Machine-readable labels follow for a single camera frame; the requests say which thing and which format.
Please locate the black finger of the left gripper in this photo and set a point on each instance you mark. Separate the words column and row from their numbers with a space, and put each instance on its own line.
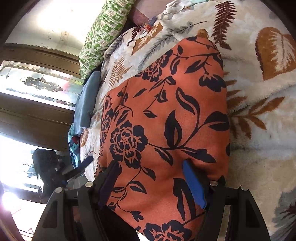
column 78, row 170

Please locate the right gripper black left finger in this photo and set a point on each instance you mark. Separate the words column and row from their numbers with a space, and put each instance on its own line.
column 77, row 214

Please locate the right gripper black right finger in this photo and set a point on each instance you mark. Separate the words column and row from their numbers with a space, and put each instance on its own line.
column 245, row 220

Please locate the orange black floral garment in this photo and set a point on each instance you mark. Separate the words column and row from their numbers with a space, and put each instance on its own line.
column 174, row 110

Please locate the turquoise striped garment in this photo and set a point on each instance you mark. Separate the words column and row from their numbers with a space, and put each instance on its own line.
column 74, row 146

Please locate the blue folded cloth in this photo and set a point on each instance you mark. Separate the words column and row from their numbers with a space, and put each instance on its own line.
column 85, row 103

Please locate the wooden framed window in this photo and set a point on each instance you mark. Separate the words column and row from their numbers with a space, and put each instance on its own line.
column 39, row 87

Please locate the green white patterned pillow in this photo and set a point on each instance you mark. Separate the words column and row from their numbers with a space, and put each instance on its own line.
column 103, row 32

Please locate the small red printed packet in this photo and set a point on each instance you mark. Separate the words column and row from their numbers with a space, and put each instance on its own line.
column 148, row 26

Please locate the mauve quilted bed sheet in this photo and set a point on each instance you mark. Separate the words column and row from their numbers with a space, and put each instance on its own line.
column 143, row 10

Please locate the beige leaf-pattern fleece blanket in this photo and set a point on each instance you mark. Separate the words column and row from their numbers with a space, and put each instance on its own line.
column 258, row 55

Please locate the white light-blue small garment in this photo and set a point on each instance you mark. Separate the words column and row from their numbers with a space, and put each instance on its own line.
column 178, row 5

